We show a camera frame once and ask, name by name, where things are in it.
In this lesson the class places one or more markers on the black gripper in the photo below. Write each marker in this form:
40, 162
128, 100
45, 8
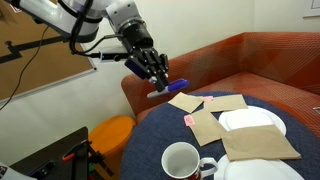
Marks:
138, 36

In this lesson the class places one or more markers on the blue cap white marker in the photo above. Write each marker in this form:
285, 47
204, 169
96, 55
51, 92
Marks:
176, 85

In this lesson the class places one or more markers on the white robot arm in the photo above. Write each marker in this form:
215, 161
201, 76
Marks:
50, 15

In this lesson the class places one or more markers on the tan card piece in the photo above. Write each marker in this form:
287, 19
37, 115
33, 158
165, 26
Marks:
225, 103
185, 101

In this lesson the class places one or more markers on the pink sugar packet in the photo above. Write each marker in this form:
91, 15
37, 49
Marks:
189, 120
208, 98

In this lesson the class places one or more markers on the blue denim round cushion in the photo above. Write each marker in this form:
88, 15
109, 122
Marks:
156, 133

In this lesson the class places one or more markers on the tan card piece right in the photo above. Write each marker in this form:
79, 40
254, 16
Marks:
225, 103

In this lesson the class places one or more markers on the round orange stool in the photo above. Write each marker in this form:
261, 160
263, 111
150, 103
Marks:
110, 136

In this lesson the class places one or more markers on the white plate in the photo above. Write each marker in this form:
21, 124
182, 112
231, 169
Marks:
250, 118
253, 171

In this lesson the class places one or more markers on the orange patterned sofa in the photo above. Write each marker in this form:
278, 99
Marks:
266, 60

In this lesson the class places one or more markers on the framed cork board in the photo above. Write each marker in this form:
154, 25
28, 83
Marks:
50, 73

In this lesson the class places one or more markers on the large brown paper napkin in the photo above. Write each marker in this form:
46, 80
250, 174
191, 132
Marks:
260, 143

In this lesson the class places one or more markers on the black side table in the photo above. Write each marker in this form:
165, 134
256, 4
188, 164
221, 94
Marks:
43, 156

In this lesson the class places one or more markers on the white rounded object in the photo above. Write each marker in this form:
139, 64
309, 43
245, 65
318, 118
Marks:
13, 173

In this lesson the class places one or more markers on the blue gripper camera mount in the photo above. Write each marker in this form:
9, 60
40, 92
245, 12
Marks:
135, 68

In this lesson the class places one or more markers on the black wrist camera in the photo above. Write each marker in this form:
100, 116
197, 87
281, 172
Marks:
111, 56

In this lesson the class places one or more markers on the white framed wall board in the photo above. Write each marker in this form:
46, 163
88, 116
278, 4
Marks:
313, 8

